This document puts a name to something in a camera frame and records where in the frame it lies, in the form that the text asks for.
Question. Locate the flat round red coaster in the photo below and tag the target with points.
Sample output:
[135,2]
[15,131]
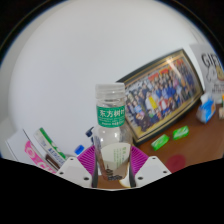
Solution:
[175,163]

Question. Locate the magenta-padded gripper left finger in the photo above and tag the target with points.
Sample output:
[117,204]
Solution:
[73,170]

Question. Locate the white board panel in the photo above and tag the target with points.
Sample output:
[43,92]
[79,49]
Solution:
[16,145]

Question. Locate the framed group photo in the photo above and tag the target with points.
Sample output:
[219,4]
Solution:
[160,95]

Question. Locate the white paper gift bag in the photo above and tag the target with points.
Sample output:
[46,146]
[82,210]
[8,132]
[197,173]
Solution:
[208,63]

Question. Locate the clear green-labelled drink bottle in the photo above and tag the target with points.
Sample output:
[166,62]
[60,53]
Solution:
[111,133]

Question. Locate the white bottle with blue cap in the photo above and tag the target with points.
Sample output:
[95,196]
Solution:
[79,149]

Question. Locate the white and green shuttlecock tube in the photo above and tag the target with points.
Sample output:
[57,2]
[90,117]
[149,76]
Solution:
[50,143]

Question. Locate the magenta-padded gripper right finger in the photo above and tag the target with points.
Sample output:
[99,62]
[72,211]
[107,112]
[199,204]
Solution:
[152,170]

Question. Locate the pink shuttlecock tube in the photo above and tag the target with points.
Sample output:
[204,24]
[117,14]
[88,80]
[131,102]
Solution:
[35,153]

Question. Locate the blue tissue pack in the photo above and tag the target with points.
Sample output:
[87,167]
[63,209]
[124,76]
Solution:
[206,109]

